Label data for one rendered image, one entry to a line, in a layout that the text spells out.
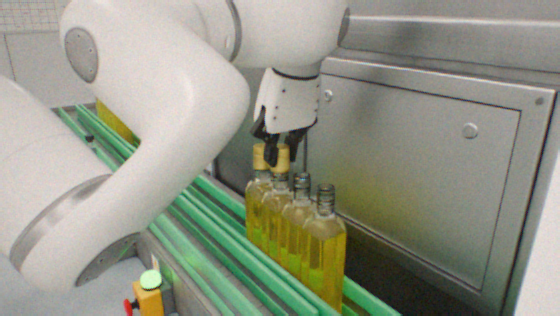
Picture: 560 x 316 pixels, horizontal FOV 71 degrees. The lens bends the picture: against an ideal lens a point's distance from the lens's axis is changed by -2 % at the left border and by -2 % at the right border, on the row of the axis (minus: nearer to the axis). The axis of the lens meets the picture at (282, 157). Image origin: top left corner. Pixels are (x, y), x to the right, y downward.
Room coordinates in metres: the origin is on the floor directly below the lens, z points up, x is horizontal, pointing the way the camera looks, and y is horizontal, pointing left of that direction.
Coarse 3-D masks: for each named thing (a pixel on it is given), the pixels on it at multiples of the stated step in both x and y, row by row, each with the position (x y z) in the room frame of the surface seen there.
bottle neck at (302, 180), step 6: (294, 174) 0.61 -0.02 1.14; (300, 174) 0.62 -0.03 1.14; (306, 174) 0.62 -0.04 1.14; (294, 180) 0.60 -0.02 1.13; (300, 180) 0.60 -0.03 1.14; (306, 180) 0.60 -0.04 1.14; (294, 186) 0.60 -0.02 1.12; (300, 186) 0.60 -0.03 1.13; (306, 186) 0.60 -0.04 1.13; (294, 192) 0.60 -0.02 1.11; (300, 192) 0.60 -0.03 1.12; (306, 192) 0.60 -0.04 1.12; (294, 198) 0.60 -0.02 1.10; (300, 198) 0.60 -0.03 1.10; (306, 198) 0.60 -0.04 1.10
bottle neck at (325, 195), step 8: (320, 184) 0.57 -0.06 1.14; (328, 184) 0.57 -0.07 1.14; (320, 192) 0.55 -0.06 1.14; (328, 192) 0.55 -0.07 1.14; (320, 200) 0.55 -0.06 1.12; (328, 200) 0.55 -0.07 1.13; (320, 208) 0.55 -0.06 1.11; (328, 208) 0.55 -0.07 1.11; (320, 216) 0.55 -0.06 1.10; (328, 216) 0.55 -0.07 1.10
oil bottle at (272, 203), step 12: (288, 192) 0.65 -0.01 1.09; (264, 204) 0.65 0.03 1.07; (276, 204) 0.62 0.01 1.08; (264, 216) 0.65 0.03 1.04; (276, 216) 0.62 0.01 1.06; (264, 228) 0.65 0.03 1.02; (276, 228) 0.62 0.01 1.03; (264, 240) 0.65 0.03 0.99; (276, 240) 0.62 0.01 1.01; (264, 252) 0.65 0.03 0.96; (276, 252) 0.62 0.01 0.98
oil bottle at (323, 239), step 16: (304, 224) 0.56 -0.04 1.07; (320, 224) 0.54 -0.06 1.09; (336, 224) 0.55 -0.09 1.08; (304, 240) 0.56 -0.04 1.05; (320, 240) 0.53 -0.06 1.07; (336, 240) 0.54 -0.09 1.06; (304, 256) 0.56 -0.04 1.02; (320, 256) 0.53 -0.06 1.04; (336, 256) 0.54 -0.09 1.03; (304, 272) 0.56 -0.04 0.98; (320, 272) 0.53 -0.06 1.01; (336, 272) 0.54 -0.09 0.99; (320, 288) 0.53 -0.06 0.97; (336, 288) 0.55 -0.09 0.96; (336, 304) 0.55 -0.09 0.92
